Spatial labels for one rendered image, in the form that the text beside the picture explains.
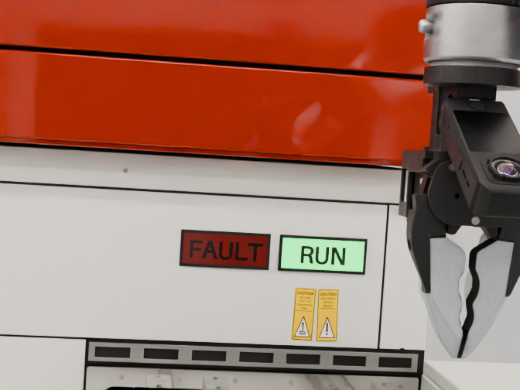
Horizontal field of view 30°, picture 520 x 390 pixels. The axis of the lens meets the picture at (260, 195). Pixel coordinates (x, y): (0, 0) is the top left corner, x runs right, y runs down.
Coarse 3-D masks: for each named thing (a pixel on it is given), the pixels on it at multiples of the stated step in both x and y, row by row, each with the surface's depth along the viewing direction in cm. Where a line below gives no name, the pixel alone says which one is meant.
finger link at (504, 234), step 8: (512, 224) 70; (504, 232) 70; (512, 232) 70; (504, 240) 70; (512, 240) 70; (512, 256) 70; (512, 264) 70; (512, 272) 70; (512, 280) 70; (512, 288) 70
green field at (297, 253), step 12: (288, 240) 128; (300, 240) 128; (312, 240) 128; (324, 240) 128; (288, 252) 128; (300, 252) 128; (312, 252) 128; (324, 252) 129; (336, 252) 129; (348, 252) 129; (360, 252) 129; (288, 264) 128; (300, 264) 128; (312, 264) 128; (324, 264) 129; (336, 264) 129; (348, 264) 129; (360, 264) 129
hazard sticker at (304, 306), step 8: (296, 288) 129; (304, 288) 129; (296, 296) 129; (304, 296) 129; (312, 296) 129; (296, 304) 129; (304, 304) 129; (312, 304) 129; (296, 312) 129; (304, 312) 129; (312, 312) 129; (296, 320) 129; (304, 320) 129; (312, 320) 129; (296, 328) 129; (304, 328) 129; (312, 328) 129; (296, 336) 129; (304, 336) 129; (312, 336) 129
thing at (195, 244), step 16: (192, 240) 126; (208, 240) 127; (224, 240) 127; (240, 240) 127; (256, 240) 127; (192, 256) 127; (208, 256) 127; (224, 256) 127; (240, 256) 127; (256, 256) 128
